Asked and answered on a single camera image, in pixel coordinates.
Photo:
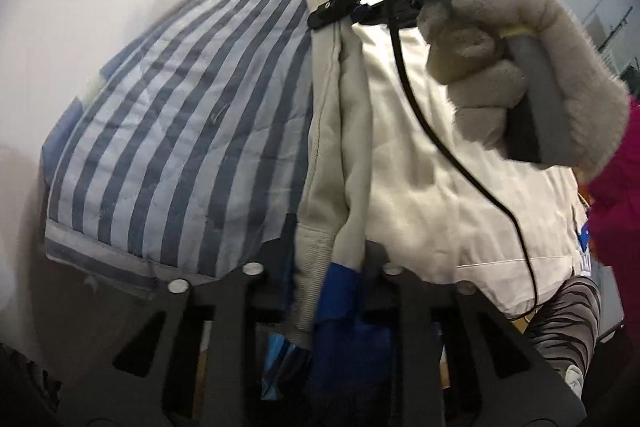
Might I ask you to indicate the cream and blue jacket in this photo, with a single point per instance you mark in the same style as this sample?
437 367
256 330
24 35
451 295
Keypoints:
415 187

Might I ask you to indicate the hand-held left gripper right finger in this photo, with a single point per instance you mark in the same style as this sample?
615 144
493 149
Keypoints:
420 312

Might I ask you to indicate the person's leg in striped pants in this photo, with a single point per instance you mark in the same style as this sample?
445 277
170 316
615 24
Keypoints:
565 322

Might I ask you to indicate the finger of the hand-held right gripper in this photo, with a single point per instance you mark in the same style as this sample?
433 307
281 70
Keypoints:
407 8
327 12

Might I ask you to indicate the blue white striped quilt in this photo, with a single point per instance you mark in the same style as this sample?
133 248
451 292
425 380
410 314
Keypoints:
175 107

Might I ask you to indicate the person's right hand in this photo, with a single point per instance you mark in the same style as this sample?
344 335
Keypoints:
580 72

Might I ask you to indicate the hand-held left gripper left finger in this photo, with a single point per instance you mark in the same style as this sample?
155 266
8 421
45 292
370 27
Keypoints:
227 307

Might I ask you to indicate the person's right forearm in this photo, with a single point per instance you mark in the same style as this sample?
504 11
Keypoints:
617 207

